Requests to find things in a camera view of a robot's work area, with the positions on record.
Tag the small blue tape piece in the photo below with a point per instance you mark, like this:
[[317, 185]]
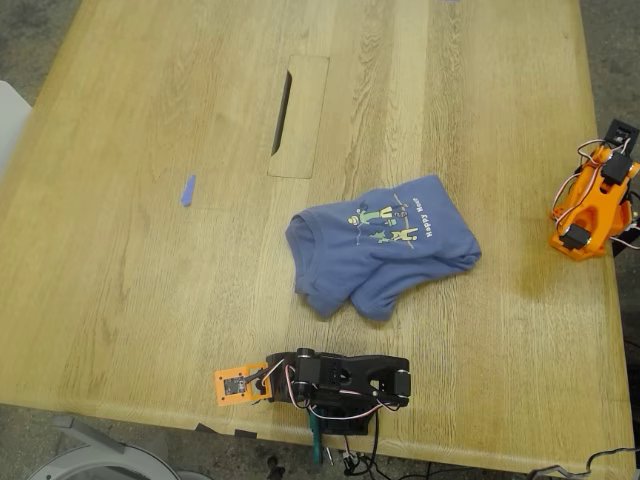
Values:
[[188, 192]]

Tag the grey metal chair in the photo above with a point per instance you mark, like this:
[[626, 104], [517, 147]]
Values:
[[100, 460]]

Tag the green table clamp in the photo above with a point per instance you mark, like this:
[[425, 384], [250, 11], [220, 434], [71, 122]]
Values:
[[316, 440]]

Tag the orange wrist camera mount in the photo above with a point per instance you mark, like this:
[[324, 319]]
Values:
[[237, 385]]

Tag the black table clamp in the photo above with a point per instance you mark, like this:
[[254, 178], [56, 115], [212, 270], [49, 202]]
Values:
[[634, 225]]

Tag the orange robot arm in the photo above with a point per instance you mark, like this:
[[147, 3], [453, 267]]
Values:
[[592, 215]]

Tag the white plastic chair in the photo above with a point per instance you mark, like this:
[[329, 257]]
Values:
[[12, 125]]

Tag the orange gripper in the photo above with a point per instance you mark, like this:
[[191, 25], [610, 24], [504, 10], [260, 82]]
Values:
[[601, 161]]

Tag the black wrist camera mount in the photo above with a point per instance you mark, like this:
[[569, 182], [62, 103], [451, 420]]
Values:
[[622, 132]]

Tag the blue printed T-shirt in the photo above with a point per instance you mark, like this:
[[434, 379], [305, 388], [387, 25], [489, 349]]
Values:
[[380, 250]]

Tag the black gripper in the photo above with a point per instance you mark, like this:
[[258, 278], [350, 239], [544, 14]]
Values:
[[278, 361]]

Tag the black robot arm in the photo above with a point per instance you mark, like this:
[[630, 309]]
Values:
[[360, 380]]

